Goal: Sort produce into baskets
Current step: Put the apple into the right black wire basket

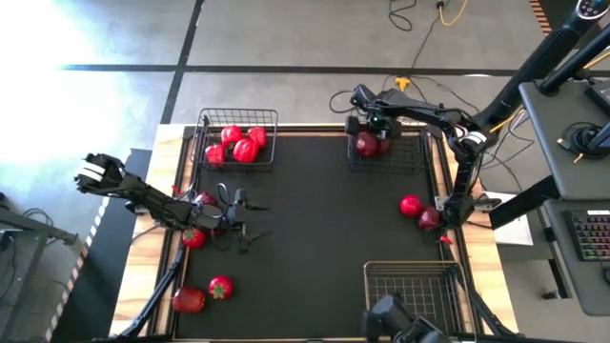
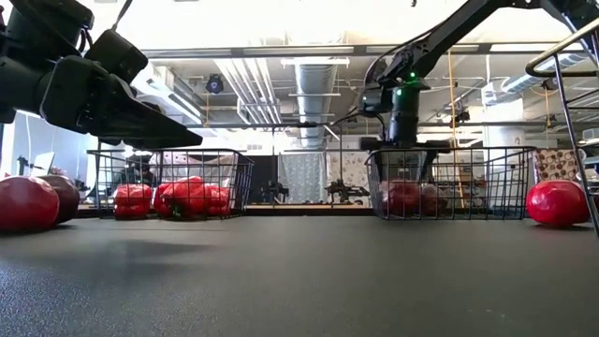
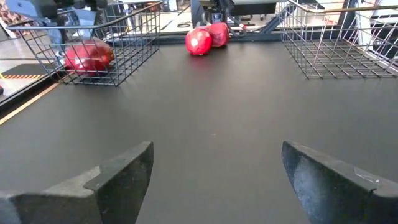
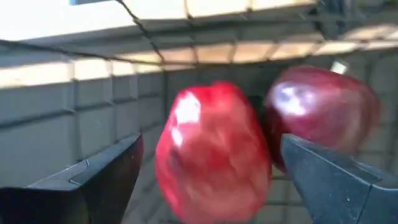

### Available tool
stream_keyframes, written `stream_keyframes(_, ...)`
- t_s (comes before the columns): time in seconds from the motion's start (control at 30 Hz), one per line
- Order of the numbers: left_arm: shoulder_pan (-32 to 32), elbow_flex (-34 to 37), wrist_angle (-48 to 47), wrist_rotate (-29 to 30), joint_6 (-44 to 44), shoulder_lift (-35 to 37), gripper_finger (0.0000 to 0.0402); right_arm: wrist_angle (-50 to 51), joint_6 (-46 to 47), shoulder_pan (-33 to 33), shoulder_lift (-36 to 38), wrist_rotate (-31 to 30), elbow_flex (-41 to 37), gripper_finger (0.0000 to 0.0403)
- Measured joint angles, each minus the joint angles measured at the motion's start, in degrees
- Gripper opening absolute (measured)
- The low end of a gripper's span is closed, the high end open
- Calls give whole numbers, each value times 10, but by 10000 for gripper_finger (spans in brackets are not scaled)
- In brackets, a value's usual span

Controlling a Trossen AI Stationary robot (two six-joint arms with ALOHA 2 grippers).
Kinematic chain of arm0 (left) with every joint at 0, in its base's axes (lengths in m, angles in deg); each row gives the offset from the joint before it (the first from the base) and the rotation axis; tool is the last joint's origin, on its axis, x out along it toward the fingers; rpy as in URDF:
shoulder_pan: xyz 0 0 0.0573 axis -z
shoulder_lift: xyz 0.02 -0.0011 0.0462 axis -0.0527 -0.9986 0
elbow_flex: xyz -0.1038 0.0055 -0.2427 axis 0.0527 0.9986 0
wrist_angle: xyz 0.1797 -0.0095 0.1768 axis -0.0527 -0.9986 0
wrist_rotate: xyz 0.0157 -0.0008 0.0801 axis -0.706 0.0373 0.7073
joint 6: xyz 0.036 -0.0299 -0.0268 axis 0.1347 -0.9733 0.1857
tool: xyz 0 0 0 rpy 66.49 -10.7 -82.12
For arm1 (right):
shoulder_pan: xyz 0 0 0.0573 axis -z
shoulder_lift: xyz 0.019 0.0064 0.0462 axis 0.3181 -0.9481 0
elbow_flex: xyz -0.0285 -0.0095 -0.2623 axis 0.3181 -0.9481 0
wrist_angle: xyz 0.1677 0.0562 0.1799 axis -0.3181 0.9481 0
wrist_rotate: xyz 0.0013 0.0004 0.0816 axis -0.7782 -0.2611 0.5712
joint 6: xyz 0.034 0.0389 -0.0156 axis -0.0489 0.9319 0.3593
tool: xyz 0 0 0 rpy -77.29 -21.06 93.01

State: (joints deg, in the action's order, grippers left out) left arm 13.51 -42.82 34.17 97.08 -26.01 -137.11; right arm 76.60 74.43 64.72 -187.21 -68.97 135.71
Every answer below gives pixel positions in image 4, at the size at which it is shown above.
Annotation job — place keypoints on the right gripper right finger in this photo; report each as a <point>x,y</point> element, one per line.
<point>342,193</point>

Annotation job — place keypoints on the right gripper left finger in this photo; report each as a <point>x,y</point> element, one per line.
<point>77,193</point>

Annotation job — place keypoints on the dark red apple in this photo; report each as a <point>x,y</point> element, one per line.
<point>320,105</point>

